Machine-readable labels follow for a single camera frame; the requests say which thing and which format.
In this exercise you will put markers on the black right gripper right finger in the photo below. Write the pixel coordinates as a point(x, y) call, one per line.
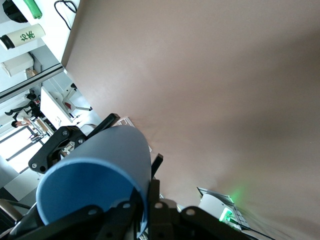
point(170, 220)

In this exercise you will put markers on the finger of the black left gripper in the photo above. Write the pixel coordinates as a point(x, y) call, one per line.
point(105, 123)
point(157, 163)

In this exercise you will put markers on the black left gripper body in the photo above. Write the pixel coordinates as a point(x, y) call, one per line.
point(50, 147)

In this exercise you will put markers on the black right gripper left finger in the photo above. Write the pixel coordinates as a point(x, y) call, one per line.
point(95, 225)

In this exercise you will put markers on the blue plastic cup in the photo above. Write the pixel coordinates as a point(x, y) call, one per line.
point(100, 175)

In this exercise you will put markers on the person in white shirt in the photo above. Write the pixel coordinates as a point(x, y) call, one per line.
point(23, 115)

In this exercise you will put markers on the white stand red mark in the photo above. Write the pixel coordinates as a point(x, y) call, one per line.
point(52, 102)

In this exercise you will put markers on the aluminium profile bar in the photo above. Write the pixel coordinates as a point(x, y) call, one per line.
point(30, 81)

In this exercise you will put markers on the white cardboard box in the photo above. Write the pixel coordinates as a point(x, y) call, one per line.
point(15, 65)

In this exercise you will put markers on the white thermos green characters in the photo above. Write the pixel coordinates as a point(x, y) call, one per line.
point(37, 31)

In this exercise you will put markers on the green plastic object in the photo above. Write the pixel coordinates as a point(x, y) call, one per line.
point(32, 8)

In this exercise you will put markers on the black bag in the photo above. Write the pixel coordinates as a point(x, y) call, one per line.
point(13, 11)

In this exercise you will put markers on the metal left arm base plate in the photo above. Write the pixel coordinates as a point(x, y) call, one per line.
point(243, 220)

